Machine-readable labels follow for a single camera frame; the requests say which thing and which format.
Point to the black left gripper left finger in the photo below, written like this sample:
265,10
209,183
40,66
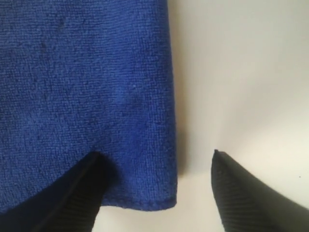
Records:
70,204

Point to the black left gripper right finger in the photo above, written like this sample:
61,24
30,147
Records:
246,204

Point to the blue microfiber towel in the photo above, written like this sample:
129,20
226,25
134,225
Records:
78,76

